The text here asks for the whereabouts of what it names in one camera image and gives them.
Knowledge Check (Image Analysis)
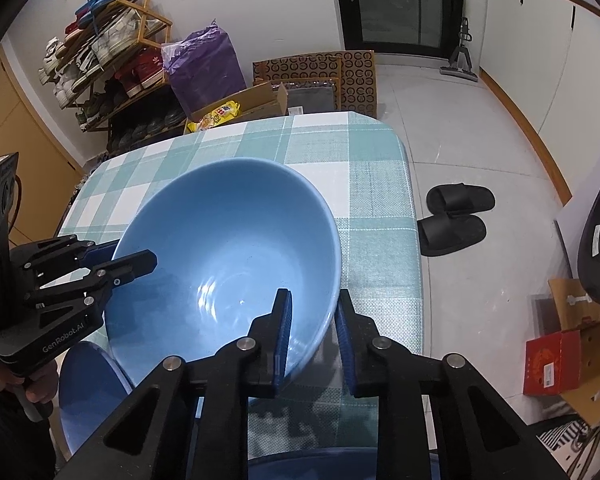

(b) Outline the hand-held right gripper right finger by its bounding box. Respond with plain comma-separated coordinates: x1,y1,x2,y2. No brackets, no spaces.
336,288,566,480

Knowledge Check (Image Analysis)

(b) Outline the teal checkered tablecloth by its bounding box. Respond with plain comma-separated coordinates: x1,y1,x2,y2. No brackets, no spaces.
55,110,423,480

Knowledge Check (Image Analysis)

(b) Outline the yellow snack packet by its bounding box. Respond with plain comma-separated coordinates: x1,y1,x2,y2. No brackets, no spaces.
187,101,242,133

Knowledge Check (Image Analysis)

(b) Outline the wooden door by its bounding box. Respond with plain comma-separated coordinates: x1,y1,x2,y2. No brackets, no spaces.
0,47,86,241

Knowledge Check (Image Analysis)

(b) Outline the wooden shoe rack with shoes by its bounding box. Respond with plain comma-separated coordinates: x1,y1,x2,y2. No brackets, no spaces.
37,0,188,153

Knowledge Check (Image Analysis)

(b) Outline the black and white striped rug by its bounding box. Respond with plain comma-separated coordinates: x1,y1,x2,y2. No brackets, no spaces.
537,417,600,466

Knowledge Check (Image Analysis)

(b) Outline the person's left hand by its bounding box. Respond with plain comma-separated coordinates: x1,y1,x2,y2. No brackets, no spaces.
0,359,62,411

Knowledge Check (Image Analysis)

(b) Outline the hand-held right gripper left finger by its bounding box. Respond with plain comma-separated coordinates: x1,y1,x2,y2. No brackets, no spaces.
55,288,294,480

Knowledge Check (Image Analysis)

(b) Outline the open cardboard box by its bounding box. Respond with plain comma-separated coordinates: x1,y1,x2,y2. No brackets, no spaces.
184,81,290,133

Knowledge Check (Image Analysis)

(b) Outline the white cabinet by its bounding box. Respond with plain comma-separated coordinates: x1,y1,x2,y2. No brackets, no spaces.
480,0,600,201

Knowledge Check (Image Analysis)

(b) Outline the pile of dark shoes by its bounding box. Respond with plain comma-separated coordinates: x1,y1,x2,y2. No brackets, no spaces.
70,157,113,196

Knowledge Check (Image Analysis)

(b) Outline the light blue bowl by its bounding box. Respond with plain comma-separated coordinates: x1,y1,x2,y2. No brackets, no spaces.
103,157,343,398

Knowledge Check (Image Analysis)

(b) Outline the black-framed glass door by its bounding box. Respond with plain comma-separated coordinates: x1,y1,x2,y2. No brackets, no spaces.
331,0,468,53

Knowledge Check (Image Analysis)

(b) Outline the purple plastic bag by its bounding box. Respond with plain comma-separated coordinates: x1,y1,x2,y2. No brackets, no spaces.
161,20,247,113

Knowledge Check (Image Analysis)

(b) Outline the floor mop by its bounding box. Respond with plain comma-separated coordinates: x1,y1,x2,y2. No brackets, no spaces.
439,17,480,83

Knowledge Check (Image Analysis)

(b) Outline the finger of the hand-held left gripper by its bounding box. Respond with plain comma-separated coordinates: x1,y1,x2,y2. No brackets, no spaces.
9,233,122,287
25,248,159,312

